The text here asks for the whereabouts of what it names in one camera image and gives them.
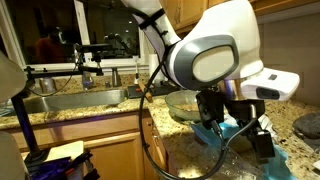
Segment wooden lower cabinet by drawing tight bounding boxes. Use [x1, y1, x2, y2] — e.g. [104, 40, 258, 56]
[29, 111, 167, 180]

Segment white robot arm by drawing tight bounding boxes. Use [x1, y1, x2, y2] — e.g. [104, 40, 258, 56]
[121, 0, 300, 159]

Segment wooden cabinet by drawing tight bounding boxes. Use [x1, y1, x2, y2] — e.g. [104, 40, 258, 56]
[160, 0, 320, 34]
[29, 111, 167, 180]

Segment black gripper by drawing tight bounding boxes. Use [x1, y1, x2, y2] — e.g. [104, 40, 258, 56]
[225, 100, 275, 159]

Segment wooden upper cabinet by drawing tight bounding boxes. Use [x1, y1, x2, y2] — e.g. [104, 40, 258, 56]
[160, 0, 320, 34]

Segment black stand pole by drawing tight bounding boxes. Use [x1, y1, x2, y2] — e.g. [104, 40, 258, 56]
[11, 95, 49, 167]

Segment stainless steel sink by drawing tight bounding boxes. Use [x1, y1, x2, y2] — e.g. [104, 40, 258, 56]
[24, 89, 128, 113]

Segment black tray with wooden handle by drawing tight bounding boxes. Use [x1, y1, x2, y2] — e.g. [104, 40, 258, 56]
[127, 84, 178, 99]

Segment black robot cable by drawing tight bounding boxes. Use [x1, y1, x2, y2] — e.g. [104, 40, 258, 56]
[138, 59, 258, 180]

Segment glass bowl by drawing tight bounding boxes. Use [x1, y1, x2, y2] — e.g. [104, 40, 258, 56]
[165, 90, 201, 121]

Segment paper towel roll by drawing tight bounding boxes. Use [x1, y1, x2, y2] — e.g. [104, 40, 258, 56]
[148, 54, 165, 83]

